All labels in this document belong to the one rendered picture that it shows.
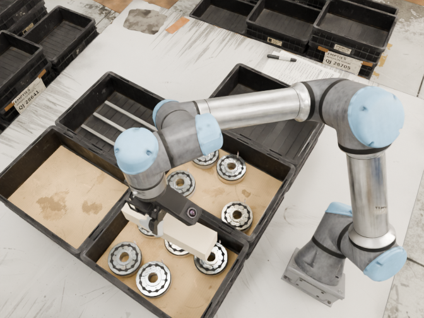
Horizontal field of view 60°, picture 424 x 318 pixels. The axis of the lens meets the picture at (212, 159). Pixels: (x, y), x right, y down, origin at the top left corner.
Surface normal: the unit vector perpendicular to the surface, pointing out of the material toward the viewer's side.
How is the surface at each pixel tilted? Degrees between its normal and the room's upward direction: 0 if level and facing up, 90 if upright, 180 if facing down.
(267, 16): 0
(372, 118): 49
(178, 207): 30
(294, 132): 0
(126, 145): 1
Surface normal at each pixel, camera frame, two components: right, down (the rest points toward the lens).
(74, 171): -0.01, -0.51
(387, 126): 0.31, 0.26
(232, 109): 0.29, -0.04
